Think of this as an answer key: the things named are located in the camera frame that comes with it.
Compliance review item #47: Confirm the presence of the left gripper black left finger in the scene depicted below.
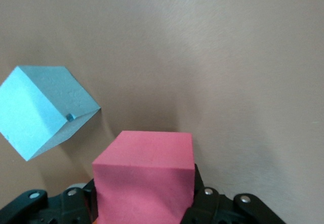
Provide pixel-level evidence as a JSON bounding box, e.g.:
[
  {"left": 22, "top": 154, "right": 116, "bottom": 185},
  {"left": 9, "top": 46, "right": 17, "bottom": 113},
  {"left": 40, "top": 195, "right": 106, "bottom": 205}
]
[{"left": 0, "top": 177, "right": 100, "bottom": 224}]

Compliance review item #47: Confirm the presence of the blue foam cube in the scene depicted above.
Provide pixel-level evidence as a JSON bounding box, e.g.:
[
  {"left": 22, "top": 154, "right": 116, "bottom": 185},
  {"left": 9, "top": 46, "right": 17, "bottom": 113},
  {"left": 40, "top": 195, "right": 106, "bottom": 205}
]
[{"left": 0, "top": 65, "right": 101, "bottom": 162}]

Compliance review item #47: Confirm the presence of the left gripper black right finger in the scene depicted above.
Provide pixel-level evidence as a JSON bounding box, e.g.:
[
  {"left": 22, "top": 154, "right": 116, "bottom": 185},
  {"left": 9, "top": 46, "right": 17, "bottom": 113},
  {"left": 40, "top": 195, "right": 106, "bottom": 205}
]
[{"left": 181, "top": 163, "right": 288, "bottom": 224}]

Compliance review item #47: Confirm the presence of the red foam cube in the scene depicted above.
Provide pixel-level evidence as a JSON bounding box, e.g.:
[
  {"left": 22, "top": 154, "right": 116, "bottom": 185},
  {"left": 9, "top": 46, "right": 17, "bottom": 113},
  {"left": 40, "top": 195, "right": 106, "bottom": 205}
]
[{"left": 91, "top": 129, "right": 196, "bottom": 224}]

